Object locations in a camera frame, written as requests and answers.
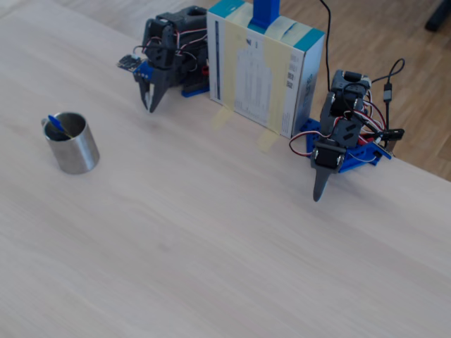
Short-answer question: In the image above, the thin black cable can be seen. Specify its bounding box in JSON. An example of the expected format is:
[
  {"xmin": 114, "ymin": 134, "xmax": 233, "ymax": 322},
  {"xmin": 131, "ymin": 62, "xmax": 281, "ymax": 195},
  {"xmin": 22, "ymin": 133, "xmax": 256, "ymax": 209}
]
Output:
[{"xmin": 319, "ymin": 0, "xmax": 333, "ymax": 93}]

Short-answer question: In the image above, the blue camera pole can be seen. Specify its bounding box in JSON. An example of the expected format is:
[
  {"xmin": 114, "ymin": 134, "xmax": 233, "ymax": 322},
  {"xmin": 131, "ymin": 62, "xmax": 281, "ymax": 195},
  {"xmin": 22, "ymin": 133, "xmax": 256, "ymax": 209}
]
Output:
[{"xmin": 247, "ymin": 0, "xmax": 281, "ymax": 35}]

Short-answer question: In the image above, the white teal cardboard box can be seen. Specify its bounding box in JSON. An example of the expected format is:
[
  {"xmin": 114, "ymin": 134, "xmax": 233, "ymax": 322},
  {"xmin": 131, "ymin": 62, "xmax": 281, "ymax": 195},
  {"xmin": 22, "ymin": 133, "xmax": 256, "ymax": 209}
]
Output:
[{"xmin": 206, "ymin": 0, "xmax": 326, "ymax": 140}]

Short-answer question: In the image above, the black usb adapter cable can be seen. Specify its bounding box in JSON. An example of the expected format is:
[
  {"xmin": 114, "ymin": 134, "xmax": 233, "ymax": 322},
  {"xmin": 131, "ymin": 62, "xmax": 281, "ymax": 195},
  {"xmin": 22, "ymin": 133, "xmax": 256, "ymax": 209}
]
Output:
[{"xmin": 369, "ymin": 58, "xmax": 406, "ymax": 132}]

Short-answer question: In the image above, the black plug connector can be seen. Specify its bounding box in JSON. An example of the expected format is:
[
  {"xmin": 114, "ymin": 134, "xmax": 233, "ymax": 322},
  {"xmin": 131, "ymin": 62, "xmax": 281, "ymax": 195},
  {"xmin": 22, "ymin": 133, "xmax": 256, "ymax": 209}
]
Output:
[{"xmin": 379, "ymin": 128, "xmax": 406, "ymax": 143}]

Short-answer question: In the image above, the camera circuit board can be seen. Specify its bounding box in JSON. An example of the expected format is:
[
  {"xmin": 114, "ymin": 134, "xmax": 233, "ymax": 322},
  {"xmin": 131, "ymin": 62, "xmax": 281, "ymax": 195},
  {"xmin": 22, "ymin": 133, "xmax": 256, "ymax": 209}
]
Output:
[{"xmin": 117, "ymin": 54, "xmax": 144, "ymax": 73}]

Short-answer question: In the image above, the black furniture foot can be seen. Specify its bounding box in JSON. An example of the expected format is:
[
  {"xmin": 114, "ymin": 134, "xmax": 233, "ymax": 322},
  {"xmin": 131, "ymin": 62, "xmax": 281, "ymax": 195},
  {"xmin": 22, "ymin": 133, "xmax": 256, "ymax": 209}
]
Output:
[{"xmin": 424, "ymin": 0, "xmax": 451, "ymax": 33}]

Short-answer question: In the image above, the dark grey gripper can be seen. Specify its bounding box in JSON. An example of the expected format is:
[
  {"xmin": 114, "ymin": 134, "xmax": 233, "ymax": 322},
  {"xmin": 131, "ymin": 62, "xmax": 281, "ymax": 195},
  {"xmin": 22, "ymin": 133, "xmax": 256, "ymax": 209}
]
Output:
[{"xmin": 137, "ymin": 65, "xmax": 176, "ymax": 114}]

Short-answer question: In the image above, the silver metal cup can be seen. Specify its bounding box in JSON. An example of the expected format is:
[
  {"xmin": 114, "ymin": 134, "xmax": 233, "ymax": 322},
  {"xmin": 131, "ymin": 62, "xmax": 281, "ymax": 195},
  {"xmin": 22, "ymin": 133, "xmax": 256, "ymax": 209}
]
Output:
[{"xmin": 41, "ymin": 111, "xmax": 101, "ymax": 175}]

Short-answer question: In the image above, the blue ballpoint pen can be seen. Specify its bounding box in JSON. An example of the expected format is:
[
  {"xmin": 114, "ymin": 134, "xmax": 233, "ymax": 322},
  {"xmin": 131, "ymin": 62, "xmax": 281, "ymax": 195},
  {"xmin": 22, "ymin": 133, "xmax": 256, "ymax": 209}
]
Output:
[{"xmin": 47, "ymin": 114, "xmax": 73, "ymax": 139}]

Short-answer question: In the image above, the red white black servo wire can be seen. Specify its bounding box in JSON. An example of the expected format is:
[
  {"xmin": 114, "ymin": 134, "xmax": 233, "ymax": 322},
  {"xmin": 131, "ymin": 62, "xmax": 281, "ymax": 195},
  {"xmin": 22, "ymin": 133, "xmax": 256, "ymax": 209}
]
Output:
[{"xmin": 289, "ymin": 132, "xmax": 326, "ymax": 158}]

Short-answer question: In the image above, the grey pointed arm handle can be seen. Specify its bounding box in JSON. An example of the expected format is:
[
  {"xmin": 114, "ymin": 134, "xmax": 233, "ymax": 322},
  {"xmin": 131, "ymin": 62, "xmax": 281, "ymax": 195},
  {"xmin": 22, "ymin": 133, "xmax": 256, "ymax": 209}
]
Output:
[{"xmin": 312, "ymin": 169, "xmax": 334, "ymax": 204}]

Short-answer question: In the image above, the blue arm base plate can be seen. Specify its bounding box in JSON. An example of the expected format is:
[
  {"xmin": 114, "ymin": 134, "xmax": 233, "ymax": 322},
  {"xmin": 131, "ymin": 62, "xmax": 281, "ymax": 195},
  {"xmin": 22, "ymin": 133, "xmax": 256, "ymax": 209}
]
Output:
[
  {"xmin": 180, "ymin": 84, "xmax": 211, "ymax": 98},
  {"xmin": 305, "ymin": 119, "xmax": 393, "ymax": 174}
]

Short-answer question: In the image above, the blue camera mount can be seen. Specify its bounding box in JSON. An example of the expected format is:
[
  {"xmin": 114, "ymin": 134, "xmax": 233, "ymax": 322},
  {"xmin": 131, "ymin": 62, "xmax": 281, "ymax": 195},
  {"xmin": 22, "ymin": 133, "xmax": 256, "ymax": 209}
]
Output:
[{"xmin": 132, "ymin": 60, "xmax": 156, "ymax": 84}]

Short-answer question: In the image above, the yellow masking tape strip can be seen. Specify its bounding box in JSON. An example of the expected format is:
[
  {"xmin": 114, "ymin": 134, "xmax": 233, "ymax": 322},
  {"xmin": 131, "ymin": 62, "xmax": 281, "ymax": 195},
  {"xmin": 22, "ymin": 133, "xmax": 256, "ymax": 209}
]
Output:
[
  {"xmin": 256, "ymin": 15, "xmax": 300, "ymax": 154},
  {"xmin": 210, "ymin": 5, "xmax": 253, "ymax": 134}
]

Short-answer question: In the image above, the grey robot arm with handle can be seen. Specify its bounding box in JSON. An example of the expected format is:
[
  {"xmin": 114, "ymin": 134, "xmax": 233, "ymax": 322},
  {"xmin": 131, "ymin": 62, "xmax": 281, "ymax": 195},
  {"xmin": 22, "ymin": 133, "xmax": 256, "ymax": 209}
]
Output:
[{"xmin": 309, "ymin": 69, "xmax": 373, "ymax": 174}]

